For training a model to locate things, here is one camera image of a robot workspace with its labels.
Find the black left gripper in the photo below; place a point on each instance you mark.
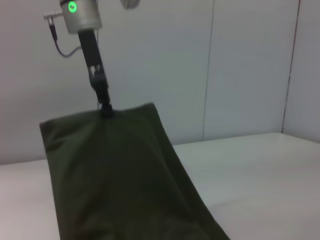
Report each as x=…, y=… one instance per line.
x=90, y=50

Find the dark green shirt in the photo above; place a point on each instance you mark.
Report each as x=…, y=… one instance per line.
x=120, y=187

